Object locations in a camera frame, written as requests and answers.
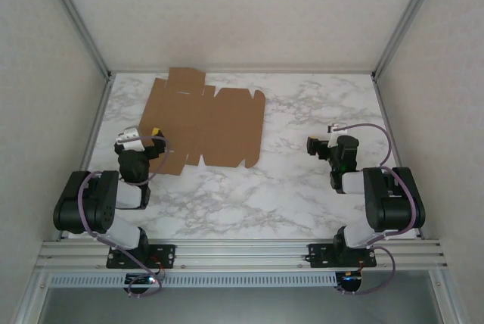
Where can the brown cardboard box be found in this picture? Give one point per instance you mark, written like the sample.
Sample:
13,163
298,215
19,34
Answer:
211,127

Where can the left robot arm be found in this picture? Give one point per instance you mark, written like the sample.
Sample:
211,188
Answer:
98,203

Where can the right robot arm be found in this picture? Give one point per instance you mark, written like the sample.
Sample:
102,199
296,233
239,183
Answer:
393,203

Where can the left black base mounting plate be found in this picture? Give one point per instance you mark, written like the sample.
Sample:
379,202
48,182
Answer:
166,256

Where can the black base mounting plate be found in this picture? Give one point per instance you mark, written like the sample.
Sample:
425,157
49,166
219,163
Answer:
166,256
321,256

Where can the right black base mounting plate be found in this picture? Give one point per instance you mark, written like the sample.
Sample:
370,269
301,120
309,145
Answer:
321,256

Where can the black controller board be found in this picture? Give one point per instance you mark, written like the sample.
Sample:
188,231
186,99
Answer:
349,282
141,280

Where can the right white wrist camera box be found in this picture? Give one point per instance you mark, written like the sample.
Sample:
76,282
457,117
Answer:
333,129

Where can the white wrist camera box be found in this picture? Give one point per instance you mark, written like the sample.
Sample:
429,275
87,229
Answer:
333,129
130,138

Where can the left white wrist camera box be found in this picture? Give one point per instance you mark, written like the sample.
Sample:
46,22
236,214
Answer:
130,138

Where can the aluminium table side rail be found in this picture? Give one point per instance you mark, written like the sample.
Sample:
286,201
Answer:
92,142
389,127

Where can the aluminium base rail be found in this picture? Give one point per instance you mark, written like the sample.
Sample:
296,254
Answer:
242,254

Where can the aluminium frame post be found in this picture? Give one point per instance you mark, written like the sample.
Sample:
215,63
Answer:
75,17
410,17

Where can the aluminium frame leg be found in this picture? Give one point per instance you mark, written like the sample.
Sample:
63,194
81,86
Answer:
32,297
446,297

